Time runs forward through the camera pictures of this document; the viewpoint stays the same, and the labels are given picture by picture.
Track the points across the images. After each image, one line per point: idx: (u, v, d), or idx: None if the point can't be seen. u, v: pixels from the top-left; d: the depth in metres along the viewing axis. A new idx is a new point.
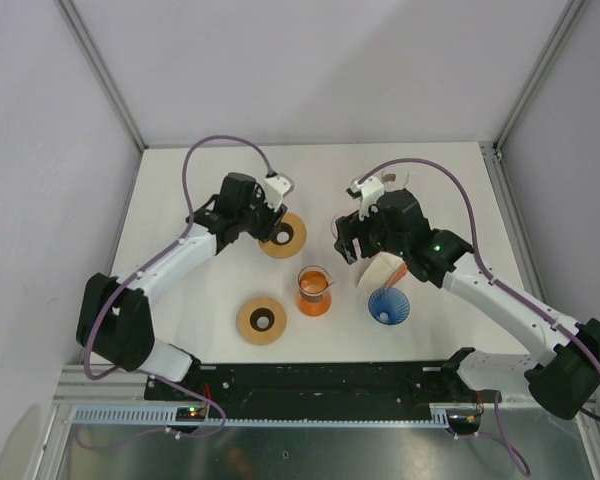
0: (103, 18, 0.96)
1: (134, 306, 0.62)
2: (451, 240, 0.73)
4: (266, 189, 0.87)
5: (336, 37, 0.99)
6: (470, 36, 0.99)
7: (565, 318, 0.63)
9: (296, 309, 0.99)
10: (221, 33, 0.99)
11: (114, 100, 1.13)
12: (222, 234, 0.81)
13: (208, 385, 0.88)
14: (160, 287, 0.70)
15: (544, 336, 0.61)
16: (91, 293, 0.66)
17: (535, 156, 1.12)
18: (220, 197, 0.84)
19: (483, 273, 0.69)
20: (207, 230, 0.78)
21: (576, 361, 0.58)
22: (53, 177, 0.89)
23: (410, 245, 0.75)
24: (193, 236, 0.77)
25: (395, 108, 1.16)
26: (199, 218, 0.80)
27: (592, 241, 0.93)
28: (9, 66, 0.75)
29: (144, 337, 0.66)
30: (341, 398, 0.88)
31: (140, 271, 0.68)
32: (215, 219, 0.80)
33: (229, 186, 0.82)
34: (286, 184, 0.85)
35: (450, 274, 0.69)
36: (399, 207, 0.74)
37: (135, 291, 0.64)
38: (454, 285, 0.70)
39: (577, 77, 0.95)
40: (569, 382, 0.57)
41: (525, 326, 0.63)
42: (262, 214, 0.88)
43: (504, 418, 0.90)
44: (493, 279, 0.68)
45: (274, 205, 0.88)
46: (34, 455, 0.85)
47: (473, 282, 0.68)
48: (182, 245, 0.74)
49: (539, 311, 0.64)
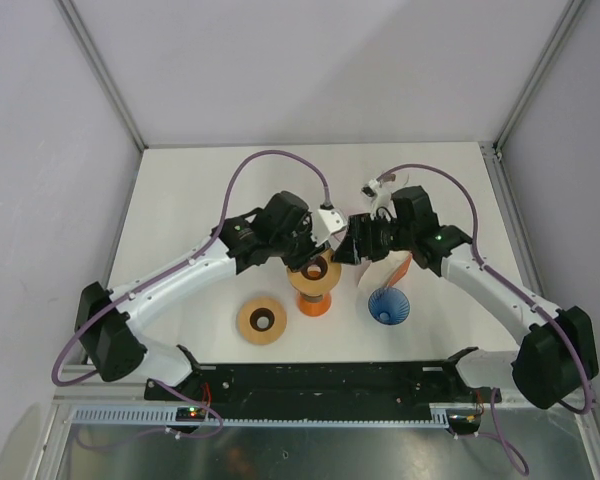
0: (103, 18, 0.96)
1: (115, 330, 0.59)
2: (453, 232, 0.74)
4: (314, 218, 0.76)
5: (336, 36, 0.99)
6: (470, 36, 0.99)
7: (548, 303, 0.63)
9: (297, 310, 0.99)
10: (222, 33, 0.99)
11: (114, 100, 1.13)
12: (244, 256, 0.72)
13: (208, 384, 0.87)
14: (152, 311, 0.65)
15: (522, 315, 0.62)
16: (84, 301, 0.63)
17: (535, 156, 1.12)
18: (264, 213, 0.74)
19: (476, 260, 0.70)
20: (226, 252, 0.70)
21: (550, 341, 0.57)
22: (53, 177, 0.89)
23: (417, 235, 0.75)
24: (206, 258, 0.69)
25: (395, 109, 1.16)
26: (225, 231, 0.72)
27: (592, 242, 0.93)
28: (8, 65, 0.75)
29: (128, 356, 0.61)
30: (341, 399, 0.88)
31: (131, 293, 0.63)
32: (242, 236, 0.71)
33: (277, 205, 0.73)
34: (340, 223, 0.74)
35: (445, 260, 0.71)
36: (410, 197, 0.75)
37: (120, 315, 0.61)
38: (449, 272, 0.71)
39: (577, 79, 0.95)
40: (540, 360, 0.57)
41: (506, 306, 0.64)
42: (303, 243, 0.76)
43: (502, 417, 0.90)
44: (484, 265, 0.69)
45: (318, 239, 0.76)
46: (34, 455, 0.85)
47: (464, 267, 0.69)
48: (192, 265, 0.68)
49: (521, 293, 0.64)
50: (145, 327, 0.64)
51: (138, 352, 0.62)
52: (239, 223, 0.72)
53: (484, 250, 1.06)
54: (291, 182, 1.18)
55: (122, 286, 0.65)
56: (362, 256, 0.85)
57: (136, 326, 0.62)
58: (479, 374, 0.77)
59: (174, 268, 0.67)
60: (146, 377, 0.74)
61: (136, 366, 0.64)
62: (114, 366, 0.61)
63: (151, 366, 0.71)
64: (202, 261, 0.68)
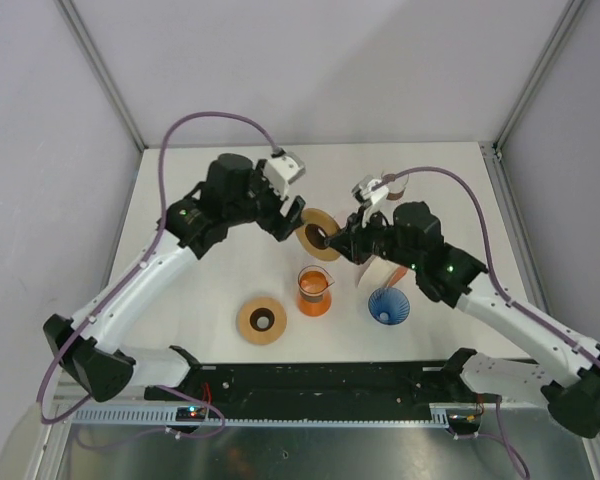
0: (103, 18, 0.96)
1: (87, 359, 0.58)
2: (464, 257, 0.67)
4: (268, 172, 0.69)
5: (336, 36, 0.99)
6: (470, 36, 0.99)
7: (585, 339, 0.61)
9: (297, 310, 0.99)
10: (222, 33, 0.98)
11: (114, 99, 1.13)
12: (199, 240, 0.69)
13: (208, 384, 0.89)
14: (120, 325, 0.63)
15: (566, 359, 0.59)
16: (49, 337, 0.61)
17: (535, 156, 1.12)
18: (206, 187, 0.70)
19: (500, 294, 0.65)
20: (178, 243, 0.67)
21: None
22: (53, 177, 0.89)
23: (425, 264, 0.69)
24: (158, 257, 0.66)
25: (395, 109, 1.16)
26: (171, 219, 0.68)
27: (593, 242, 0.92)
28: (8, 65, 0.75)
29: (115, 374, 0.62)
30: (341, 398, 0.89)
31: (91, 315, 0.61)
32: (189, 221, 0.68)
33: (216, 173, 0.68)
34: (294, 169, 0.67)
35: (465, 296, 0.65)
36: (419, 225, 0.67)
37: (87, 342, 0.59)
38: (470, 307, 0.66)
39: (577, 78, 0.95)
40: (595, 403, 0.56)
41: (545, 348, 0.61)
42: (266, 201, 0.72)
43: (503, 418, 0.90)
44: (512, 302, 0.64)
45: (281, 193, 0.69)
46: (34, 455, 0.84)
47: (489, 304, 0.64)
48: (145, 269, 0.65)
49: (557, 333, 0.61)
50: (118, 341, 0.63)
51: (124, 367, 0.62)
52: (183, 208, 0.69)
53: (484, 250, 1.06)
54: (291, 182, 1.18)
55: (81, 311, 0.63)
56: (355, 253, 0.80)
57: (108, 346, 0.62)
58: (490, 383, 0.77)
59: (127, 277, 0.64)
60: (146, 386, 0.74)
61: (127, 378, 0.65)
62: (106, 387, 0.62)
63: (146, 373, 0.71)
64: (155, 261, 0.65)
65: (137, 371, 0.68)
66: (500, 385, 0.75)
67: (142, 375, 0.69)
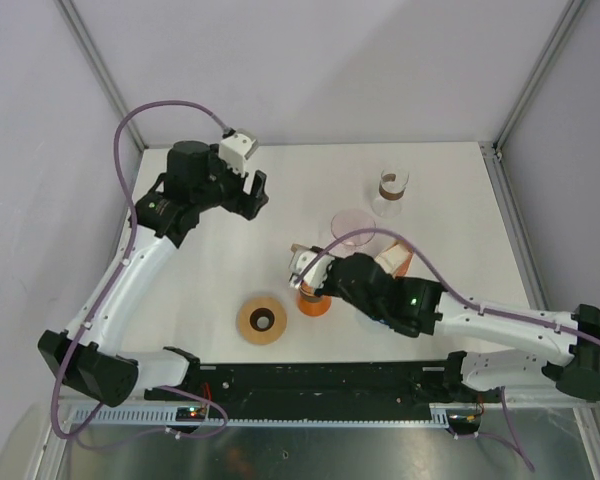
0: (103, 19, 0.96)
1: (92, 363, 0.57)
2: (418, 285, 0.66)
4: (223, 151, 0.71)
5: (336, 36, 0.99)
6: (470, 36, 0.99)
7: (560, 313, 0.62)
9: (296, 310, 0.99)
10: (222, 32, 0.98)
11: (114, 99, 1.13)
12: (174, 228, 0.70)
13: (208, 384, 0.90)
14: (117, 325, 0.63)
15: (554, 343, 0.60)
16: (47, 353, 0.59)
17: (535, 156, 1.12)
18: (168, 177, 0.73)
19: (469, 307, 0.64)
20: (154, 234, 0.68)
21: (593, 355, 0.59)
22: (53, 177, 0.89)
23: (387, 307, 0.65)
24: (139, 252, 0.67)
25: (395, 109, 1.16)
26: (142, 214, 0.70)
27: (592, 242, 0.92)
28: (7, 65, 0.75)
29: (121, 375, 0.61)
30: (341, 398, 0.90)
31: (85, 322, 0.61)
32: (159, 211, 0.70)
33: (175, 161, 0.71)
34: (249, 143, 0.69)
35: (440, 322, 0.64)
36: (364, 274, 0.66)
37: (88, 346, 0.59)
38: (448, 330, 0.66)
39: (576, 78, 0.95)
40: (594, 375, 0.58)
41: (531, 340, 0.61)
42: (229, 182, 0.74)
43: (514, 419, 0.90)
44: (483, 310, 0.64)
45: (240, 170, 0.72)
46: (34, 455, 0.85)
47: (464, 319, 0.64)
48: (129, 266, 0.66)
49: (536, 321, 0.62)
50: (119, 341, 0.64)
51: (129, 367, 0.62)
52: (151, 201, 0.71)
53: (484, 250, 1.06)
54: (291, 182, 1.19)
55: (73, 320, 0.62)
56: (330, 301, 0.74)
57: (109, 348, 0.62)
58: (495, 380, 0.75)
59: (113, 278, 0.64)
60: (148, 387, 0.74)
61: (133, 378, 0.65)
62: (115, 390, 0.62)
63: (150, 375, 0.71)
64: (137, 256, 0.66)
65: (142, 372, 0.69)
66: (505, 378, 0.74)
67: (145, 378, 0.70)
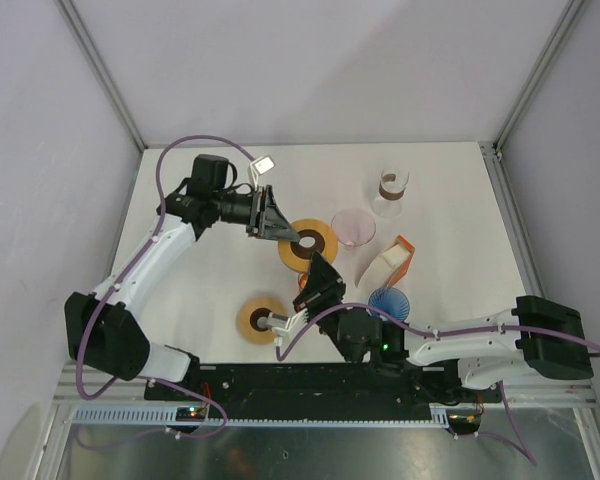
0: (102, 18, 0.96)
1: (119, 322, 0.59)
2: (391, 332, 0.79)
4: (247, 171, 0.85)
5: (336, 36, 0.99)
6: (471, 36, 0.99)
7: (503, 313, 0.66)
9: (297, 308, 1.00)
10: (222, 31, 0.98)
11: (114, 99, 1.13)
12: (197, 221, 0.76)
13: (207, 384, 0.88)
14: (141, 294, 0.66)
15: (504, 344, 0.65)
16: (71, 315, 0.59)
17: (534, 155, 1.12)
18: (192, 180, 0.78)
19: (427, 336, 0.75)
20: (180, 219, 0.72)
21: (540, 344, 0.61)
22: (53, 176, 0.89)
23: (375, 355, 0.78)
24: (167, 232, 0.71)
25: (395, 109, 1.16)
26: (170, 205, 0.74)
27: (592, 241, 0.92)
28: (6, 65, 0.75)
29: (137, 346, 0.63)
30: (341, 398, 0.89)
31: (116, 285, 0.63)
32: (186, 204, 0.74)
33: (202, 166, 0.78)
34: (268, 164, 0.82)
35: (413, 360, 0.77)
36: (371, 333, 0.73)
37: (116, 305, 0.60)
38: (420, 360, 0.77)
39: (577, 79, 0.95)
40: (551, 362, 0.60)
41: (483, 345, 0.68)
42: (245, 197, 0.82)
43: (518, 420, 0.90)
44: (438, 335, 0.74)
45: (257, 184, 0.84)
46: (34, 455, 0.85)
47: (426, 347, 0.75)
48: (157, 242, 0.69)
49: (482, 329, 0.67)
50: (140, 310, 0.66)
51: (143, 343, 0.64)
52: (178, 196, 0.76)
53: (484, 250, 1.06)
54: (291, 182, 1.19)
55: (101, 284, 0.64)
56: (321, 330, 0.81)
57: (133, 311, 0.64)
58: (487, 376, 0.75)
59: (143, 250, 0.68)
60: (150, 379, 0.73)
61: (144, 356, 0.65)
62: (129, 365, 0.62)
63: (154, 364, 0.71)
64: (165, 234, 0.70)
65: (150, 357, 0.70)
66: (498, 373, 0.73)
67: (148, 368, 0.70)
